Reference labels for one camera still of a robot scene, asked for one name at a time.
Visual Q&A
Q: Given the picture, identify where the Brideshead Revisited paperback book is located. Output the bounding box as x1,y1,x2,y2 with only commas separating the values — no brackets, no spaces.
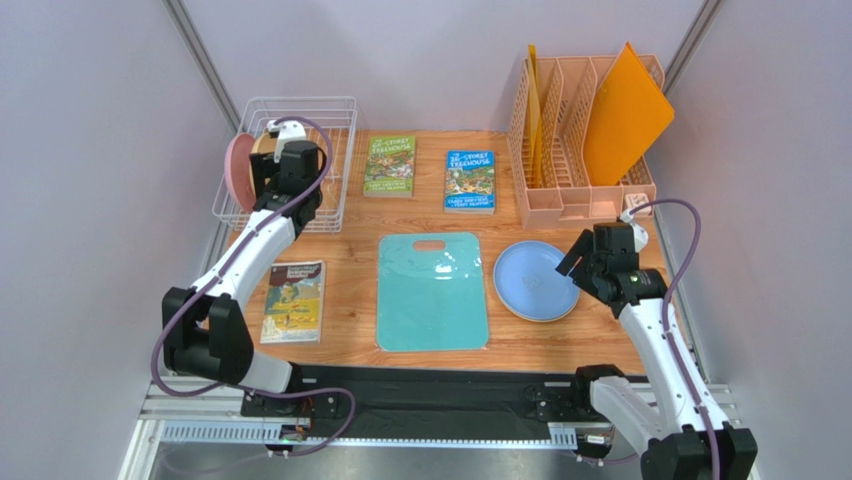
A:
260,260,326,344

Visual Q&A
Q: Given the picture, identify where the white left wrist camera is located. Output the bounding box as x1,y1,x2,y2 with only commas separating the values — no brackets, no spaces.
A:
267,119,307,163

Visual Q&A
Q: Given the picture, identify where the white wire dish rack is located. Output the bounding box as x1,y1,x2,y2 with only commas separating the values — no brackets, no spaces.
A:
212,96,358,234

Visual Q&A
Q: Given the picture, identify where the teal cutting board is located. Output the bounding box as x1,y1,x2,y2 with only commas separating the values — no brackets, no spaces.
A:
376,232,489,353

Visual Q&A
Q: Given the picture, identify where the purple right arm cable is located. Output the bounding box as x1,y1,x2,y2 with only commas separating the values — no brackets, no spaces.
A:
576,198,723,480

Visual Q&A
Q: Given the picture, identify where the pink plastic desk organizer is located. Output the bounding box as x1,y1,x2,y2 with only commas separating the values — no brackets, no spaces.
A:
507,55,657,230

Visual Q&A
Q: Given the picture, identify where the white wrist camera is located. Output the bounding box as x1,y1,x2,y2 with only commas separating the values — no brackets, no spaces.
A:
267,119,307,163
618,209,649,253

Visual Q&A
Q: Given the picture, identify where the aluminium frame rail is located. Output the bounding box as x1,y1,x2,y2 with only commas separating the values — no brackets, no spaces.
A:
139,376,742,466

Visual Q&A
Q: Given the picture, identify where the yellow bear plate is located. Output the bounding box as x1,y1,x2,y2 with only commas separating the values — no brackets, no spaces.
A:
498,295,579,323

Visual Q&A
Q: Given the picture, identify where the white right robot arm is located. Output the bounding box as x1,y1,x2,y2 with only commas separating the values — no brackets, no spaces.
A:
556,222,758,479

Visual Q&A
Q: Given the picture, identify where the green 65-Storey Treehouse book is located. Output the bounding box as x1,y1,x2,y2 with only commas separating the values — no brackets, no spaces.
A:
362,135,416,198

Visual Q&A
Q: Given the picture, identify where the blue plate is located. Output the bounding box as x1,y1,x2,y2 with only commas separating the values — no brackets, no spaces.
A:
493,240,580,299

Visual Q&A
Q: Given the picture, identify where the blue 26-Storey Treehouse book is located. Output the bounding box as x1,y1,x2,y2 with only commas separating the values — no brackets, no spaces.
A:
443,150,496,215

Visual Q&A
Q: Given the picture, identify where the tan plate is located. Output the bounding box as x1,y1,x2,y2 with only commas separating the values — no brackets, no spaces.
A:
249,131,278,169

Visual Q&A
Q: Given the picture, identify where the black base mat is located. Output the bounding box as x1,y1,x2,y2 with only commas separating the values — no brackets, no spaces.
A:
176,362,637,441

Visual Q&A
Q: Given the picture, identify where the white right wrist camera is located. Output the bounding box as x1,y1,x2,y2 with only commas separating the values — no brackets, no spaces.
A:
618,209,649,253

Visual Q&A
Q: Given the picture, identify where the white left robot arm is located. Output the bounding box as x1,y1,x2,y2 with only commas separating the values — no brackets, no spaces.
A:
150,139,332,397

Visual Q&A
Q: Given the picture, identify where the thin orange folder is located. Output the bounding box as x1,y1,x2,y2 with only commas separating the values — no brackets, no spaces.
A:
527,44,542,188

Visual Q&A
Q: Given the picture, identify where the pink plate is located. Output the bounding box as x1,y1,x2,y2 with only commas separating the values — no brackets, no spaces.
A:
224,133,256,212

